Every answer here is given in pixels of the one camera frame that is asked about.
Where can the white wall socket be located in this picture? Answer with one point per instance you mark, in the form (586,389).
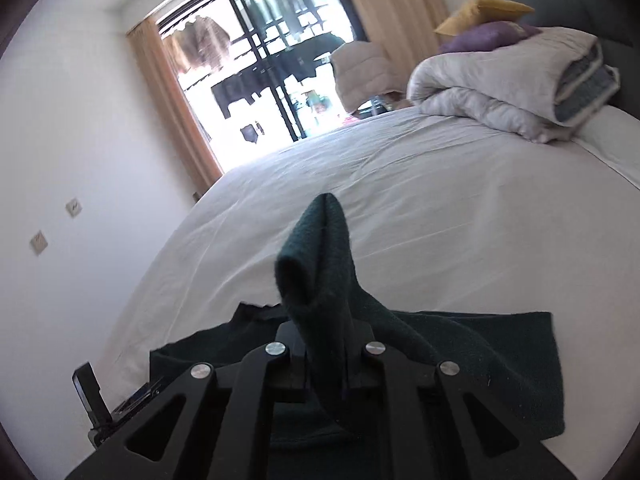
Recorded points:
(74,208)
(38,243)

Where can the glass sliding door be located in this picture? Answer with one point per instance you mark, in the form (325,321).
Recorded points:
(260,110)

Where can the tan curtain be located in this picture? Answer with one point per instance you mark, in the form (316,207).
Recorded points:
(175,120)
(390,0)

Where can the bed with white sheet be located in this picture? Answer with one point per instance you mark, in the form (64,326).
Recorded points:
(425,210)

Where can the yellow pillow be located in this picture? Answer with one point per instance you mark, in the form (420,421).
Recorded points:
(480,12)

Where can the small dark hanging garment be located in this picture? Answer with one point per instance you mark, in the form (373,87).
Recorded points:
(250,132)

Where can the black hanging garment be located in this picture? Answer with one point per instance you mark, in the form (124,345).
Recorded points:
(250,85)

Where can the dark green fleece garment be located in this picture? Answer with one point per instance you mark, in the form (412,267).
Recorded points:
(320,260)

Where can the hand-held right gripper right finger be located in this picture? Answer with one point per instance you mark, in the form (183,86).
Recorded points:
(362,366)

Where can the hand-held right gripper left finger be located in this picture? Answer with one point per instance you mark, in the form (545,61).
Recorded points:
(292,357)

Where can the purple pillow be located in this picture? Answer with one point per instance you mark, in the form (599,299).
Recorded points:
(480,39)

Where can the dark grey headboard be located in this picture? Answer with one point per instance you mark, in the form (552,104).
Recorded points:
(615,25)

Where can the brown hanging garment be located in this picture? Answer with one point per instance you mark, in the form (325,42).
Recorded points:
(202,42)

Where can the folded grey duvet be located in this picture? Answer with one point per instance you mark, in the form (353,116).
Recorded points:
(500,77)

